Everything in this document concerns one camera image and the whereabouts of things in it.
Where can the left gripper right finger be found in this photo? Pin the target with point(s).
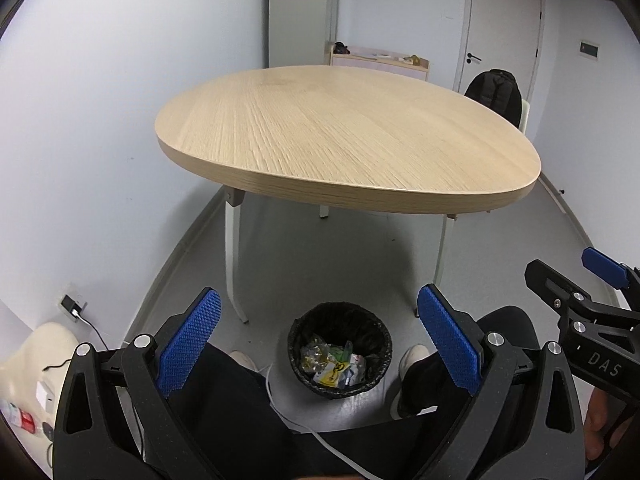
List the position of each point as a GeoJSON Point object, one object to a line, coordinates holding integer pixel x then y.
{"type": "Point", "coordinates": [522, 419]}

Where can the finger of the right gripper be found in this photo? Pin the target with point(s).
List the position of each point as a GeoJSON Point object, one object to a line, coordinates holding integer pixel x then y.
{"type": "Point", "coordinates": [608, 270]}
{"type": "Point", "coordinates": [558, 292]}

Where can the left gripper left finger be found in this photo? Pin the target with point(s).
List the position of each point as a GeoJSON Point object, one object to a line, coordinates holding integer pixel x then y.
{"type": "Point", "coordinates": [114, 420]}

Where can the clear bag with gold ribbon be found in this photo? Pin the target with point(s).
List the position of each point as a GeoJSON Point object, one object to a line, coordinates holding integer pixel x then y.
{"type": "Point", "coordinates": [317, 355]}

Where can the yellow silver snack wrapper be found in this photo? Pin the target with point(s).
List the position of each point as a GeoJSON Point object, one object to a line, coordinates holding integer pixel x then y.
{"type": "Point", "coordinates": [341, 375]}

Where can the black trash bin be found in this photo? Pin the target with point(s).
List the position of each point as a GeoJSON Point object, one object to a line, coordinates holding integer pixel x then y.
{"type": "Point", "coordinates": [347, 325]}

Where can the person's right hand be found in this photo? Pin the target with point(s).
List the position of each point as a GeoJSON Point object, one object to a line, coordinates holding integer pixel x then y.
{"type": "Point", "coordinates": [600, 430]}

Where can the cream white seat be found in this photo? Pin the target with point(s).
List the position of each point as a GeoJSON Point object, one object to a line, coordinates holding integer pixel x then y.
{"type": "Point", "coordinates": [32, 379]}

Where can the person's left leg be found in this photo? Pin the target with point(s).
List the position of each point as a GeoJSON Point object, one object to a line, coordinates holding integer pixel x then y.
{"type": "Point", "coordinates": [225, 410]}

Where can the person's right shoe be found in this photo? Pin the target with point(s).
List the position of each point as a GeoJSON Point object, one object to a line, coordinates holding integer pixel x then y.
{"type": "Point", "coordinates": [409, 402]}

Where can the person's shoe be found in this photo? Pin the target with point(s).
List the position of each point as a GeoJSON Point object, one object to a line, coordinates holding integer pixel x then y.
{"type": "Point", "coordinates": [409, 402]}
{"type": "Point", "coordinates": [244, 360]}

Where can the person's left shoe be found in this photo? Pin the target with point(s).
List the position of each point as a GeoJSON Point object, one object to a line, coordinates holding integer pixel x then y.
{"type": "Point", "coordinates": [244, 360]}

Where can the white chair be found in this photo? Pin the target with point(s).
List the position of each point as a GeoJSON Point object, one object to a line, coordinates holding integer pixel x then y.
{"type": "Point", "coordinates": [525, 108]}

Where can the black backpack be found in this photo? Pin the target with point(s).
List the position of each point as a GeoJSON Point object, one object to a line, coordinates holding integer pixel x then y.
{"type": "Point", "coordinates": [497, 90]}

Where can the round wooden table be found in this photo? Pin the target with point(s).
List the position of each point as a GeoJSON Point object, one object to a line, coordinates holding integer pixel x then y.
{"type": "Point", "coordinates": [344, 137]}

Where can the white door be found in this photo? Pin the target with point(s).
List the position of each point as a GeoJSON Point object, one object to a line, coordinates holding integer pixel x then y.
{"type": "Point", "coordinates": [505, 35]}

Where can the tall grey cabinet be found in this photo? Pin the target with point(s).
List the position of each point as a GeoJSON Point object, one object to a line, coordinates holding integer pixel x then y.
{"type": "Point", "coordinates": [301, 32]}

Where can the wall socket with plug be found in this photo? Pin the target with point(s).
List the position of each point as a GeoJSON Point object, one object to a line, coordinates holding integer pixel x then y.
{"type": "Point", "coordinates": [73, 303]}

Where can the wall switch panel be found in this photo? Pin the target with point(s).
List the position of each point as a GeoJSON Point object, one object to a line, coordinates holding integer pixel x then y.
{"type": "Point", "coordinates": [589, 50]}

